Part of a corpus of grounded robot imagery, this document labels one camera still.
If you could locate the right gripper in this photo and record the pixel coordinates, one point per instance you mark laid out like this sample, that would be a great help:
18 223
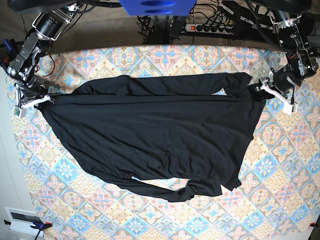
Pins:
35 87

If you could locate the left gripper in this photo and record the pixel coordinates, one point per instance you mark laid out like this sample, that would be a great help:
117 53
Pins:
283 80

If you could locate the black t-shirt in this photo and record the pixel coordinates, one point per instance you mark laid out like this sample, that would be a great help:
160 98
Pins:
171 137

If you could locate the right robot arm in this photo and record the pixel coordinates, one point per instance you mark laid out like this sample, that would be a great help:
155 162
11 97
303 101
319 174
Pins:
52 19

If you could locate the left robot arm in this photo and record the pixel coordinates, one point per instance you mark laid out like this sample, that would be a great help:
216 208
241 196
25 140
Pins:
301 58

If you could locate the orange black clamp left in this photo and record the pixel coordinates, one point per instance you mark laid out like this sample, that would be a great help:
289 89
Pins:
8 68

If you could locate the blue clamp upper left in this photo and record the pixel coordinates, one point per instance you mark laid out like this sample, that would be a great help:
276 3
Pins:
7 45

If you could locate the white power strip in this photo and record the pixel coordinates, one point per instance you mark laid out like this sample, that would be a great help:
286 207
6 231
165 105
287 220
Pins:
208 29

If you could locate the patterned tablecloth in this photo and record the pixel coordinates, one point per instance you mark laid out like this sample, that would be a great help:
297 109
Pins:
279 194

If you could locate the orange clamp lower right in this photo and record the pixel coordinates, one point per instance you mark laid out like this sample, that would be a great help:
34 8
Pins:
314 225

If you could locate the white floor vent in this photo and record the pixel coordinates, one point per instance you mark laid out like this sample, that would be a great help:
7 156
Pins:
22 220

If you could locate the blue orange clamp lower left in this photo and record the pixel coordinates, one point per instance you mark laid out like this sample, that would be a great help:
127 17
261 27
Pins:
40 226

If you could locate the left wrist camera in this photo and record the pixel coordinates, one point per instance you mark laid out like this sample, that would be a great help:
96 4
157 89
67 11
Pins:
290 108

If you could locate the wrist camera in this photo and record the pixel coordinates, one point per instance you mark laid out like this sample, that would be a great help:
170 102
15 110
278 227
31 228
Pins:
290 108
19 112

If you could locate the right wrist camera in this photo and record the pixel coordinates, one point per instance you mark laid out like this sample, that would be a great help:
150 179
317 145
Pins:
19 112

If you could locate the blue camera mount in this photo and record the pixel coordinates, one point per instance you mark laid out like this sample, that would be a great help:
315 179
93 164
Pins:
157 7

